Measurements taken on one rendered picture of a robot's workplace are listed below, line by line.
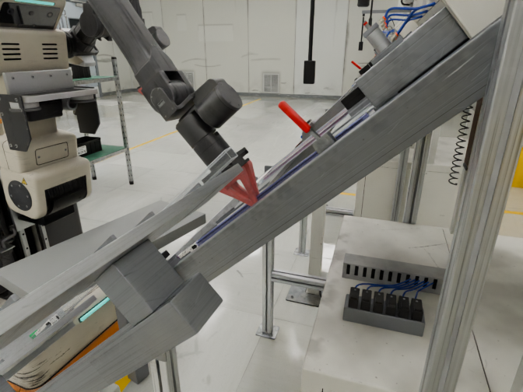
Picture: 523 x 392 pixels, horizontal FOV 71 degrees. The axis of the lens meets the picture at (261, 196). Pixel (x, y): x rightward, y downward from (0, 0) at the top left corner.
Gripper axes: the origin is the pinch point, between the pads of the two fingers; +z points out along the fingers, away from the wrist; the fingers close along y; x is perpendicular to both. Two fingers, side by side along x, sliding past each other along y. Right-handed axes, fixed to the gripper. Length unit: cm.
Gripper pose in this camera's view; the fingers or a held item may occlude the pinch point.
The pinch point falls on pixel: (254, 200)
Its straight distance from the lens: 69.0
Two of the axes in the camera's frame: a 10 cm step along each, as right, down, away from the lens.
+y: 3.2, -3.6, 8.8
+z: 6.3, 7.7, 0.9
